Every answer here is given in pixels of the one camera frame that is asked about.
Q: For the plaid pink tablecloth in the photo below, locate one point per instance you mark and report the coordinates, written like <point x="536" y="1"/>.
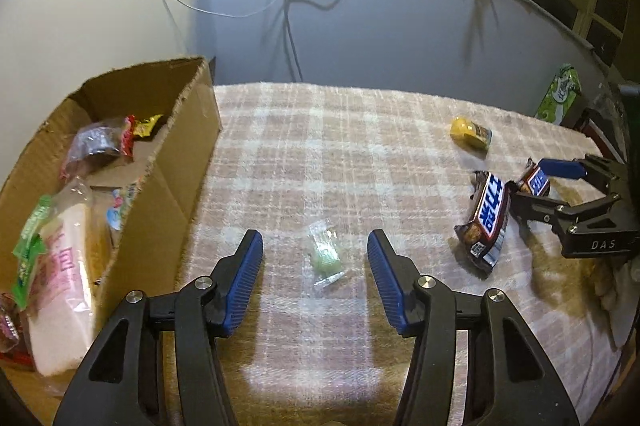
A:
<point x="291" y="154"/>

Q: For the light green candy wrapper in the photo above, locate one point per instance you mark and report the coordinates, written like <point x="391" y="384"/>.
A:
<point x="28" y="248"/>

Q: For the dark red date snack pack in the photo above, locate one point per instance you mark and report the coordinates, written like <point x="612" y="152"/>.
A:
<point x="13" y="347"/>

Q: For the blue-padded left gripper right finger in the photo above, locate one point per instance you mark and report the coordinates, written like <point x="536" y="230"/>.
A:
<point x="511" y="380"/>

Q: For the yellow quail egg pack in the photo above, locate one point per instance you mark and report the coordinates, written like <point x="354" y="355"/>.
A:
<point x="468" y="133"/>

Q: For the small Snickers bar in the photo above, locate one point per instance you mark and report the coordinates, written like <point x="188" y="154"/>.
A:
<point x="533" y="180"/>

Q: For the brown cardboard box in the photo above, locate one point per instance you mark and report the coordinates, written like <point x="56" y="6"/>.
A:
<point x="168" y="181"/>

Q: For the large Snickers bar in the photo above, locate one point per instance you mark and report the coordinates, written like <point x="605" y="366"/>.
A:
<point x="482" y="235"/>

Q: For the pink-labelled bread package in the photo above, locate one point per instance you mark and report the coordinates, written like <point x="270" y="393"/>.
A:
<point x="61" y="310"/>

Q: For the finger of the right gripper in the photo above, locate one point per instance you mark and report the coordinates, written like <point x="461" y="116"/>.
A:
<point x="553" y="211"/>
<point x="599" y="172"/>

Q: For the small yellow candy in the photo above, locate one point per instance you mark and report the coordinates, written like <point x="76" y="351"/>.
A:
<point x="147" y="128"/>

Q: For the clear pale green candy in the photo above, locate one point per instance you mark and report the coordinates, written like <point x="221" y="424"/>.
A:
<point x="325" y="255"/>

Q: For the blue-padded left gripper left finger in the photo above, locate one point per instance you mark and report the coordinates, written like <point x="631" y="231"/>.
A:
<point x="121" y="380"/>

